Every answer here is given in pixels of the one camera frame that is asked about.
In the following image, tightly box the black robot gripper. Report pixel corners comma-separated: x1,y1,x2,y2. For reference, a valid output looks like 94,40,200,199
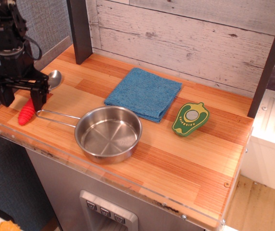
0,47,51,111

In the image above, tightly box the red handled metal spoon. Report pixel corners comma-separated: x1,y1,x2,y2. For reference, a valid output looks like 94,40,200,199
18,70,62,125

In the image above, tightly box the small steel pan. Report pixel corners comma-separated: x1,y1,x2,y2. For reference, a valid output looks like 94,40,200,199
36,106,142,164

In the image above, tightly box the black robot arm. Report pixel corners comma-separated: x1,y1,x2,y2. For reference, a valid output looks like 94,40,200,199
0,0,50,111

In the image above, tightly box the blue folded towel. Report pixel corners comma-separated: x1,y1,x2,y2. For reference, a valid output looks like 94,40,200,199
104,68,182,123

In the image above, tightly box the orange object bottom left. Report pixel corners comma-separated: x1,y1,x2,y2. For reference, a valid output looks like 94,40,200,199
0,220,21,231

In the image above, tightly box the silver toy dispenser panel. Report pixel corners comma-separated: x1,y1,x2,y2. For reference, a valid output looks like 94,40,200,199
79,190,139,231

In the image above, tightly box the green toy pepper half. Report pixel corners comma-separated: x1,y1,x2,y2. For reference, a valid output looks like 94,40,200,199
172,102,210,137

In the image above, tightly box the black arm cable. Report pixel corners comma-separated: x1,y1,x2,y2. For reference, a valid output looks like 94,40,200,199
23,36,43,61

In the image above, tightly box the dark left shelf post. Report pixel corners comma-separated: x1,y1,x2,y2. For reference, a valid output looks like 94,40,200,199
66,0,93,64

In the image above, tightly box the dark shelf post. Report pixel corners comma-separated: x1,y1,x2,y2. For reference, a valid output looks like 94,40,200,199
66,0,93,64
247,38,275,118

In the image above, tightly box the dark right shelf post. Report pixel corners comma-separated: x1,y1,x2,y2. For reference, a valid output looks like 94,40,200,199
247,38,275,118

